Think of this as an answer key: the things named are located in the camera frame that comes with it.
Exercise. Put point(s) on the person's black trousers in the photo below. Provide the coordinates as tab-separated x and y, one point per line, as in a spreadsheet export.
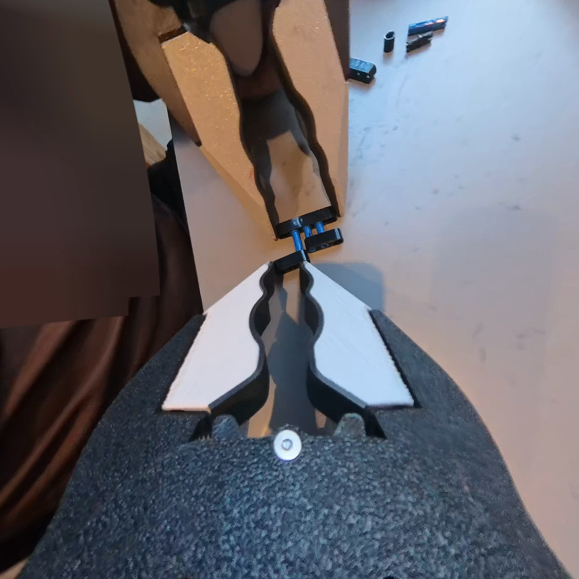
174	253

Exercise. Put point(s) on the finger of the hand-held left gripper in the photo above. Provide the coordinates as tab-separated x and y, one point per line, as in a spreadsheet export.
203	104
325	126

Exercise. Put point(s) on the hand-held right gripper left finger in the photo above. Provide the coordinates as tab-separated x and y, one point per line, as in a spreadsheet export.
212	357

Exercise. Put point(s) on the long black brick beam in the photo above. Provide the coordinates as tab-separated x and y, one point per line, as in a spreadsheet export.
312	217

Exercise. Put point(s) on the black brick pin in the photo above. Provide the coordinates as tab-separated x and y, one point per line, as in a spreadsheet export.
419	44

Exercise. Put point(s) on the black brick bush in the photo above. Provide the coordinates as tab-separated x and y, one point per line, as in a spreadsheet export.
390	41

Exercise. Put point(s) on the white desk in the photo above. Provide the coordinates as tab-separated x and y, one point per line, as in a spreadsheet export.
452	226

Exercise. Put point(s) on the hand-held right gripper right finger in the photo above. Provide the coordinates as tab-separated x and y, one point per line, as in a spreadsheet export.
362	357

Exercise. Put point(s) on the person's brown sweater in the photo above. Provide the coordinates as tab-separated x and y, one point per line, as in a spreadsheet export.
68	407

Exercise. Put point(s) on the black brick beam with holes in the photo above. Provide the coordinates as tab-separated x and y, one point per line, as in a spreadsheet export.
362	71

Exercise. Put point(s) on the small black brick beam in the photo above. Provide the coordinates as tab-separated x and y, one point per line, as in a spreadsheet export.
292	261

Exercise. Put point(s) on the short black brick beam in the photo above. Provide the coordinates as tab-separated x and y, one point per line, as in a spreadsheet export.
325	239

